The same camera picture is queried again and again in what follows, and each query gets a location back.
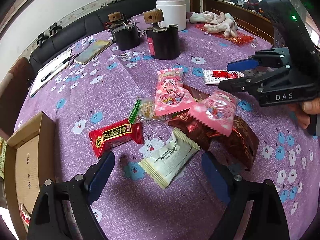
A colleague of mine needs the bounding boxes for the black round jar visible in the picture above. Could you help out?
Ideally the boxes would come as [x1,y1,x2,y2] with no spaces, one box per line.
[111,23,140,51]

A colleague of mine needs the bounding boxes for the brown red armchair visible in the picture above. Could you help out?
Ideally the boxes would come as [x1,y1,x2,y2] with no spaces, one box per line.
[0,57,35,140]

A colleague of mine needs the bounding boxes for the wooden sideboard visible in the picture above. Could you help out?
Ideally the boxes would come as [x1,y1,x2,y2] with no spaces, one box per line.
[203,0,274,43]

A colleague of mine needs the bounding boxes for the pink cartoon snack packet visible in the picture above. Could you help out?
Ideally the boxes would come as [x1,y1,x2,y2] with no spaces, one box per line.
[155,67,196,116]

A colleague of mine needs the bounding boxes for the brown cardboard tray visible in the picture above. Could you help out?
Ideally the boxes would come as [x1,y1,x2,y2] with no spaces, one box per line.
[4,112,55,239]

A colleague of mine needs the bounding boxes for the black leather sofa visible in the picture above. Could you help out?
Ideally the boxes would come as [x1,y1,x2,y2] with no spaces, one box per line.
[29,0,156,73]

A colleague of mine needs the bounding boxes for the purple floral tablecloth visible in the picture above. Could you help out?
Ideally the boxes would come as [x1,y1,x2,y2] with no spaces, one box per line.
[16,25,319,239]

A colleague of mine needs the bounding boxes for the red long snack bar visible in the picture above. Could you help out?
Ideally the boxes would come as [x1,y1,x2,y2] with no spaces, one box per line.
[89,119,144,158]

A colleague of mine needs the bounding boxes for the white green snack packet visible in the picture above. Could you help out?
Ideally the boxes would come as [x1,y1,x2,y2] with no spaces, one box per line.
[138,128,201,189]

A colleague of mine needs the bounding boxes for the red foil bag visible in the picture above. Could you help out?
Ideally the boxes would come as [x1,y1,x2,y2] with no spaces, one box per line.
[195,23,254,46]

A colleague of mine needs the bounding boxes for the small white red packet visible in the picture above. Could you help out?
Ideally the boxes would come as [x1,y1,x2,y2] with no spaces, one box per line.
[202,69,245,85]

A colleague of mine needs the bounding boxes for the black white pen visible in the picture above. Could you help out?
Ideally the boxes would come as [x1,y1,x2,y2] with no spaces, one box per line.
[41,57,70,82]

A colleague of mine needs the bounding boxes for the rear black jar wooden knob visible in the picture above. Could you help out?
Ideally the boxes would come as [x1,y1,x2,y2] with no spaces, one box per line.
[106,11,129,32]

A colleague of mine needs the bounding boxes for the black jar with wooden knob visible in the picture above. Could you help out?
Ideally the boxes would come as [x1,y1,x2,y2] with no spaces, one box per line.
[143,9,181,60]

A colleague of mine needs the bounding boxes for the white paper pad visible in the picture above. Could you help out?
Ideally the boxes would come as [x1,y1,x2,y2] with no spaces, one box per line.
[29,49,72,96]

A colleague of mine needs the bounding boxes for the white red snack packet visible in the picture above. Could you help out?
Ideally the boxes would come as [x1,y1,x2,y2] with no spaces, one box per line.
[19,203,31,229]

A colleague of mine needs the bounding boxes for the black device on sofa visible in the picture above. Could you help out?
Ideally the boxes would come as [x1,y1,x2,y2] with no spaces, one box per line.
[49,22,62,36]
[36,33,49,47]

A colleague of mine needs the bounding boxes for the white work gloves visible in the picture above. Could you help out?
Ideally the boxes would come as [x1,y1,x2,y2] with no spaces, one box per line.
[189,11,238,37]

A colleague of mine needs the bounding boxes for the person's right hand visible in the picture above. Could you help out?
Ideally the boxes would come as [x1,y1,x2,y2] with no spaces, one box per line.
[288,98,320,129]

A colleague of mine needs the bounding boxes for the white plastic canister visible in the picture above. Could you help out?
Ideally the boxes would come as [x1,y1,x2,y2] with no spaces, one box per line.
[156,0,187,31]

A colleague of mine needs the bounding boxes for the clear green-edged snack packet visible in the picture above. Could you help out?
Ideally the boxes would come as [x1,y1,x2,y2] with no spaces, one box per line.
[128,98,173,124]

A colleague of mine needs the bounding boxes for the dark red foil packet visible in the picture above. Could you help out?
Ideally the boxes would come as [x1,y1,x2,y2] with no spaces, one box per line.
[199,115,260,172]

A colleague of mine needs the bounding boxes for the small colourful notebook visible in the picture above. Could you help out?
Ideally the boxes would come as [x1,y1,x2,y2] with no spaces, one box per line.
[73,40,113,64]

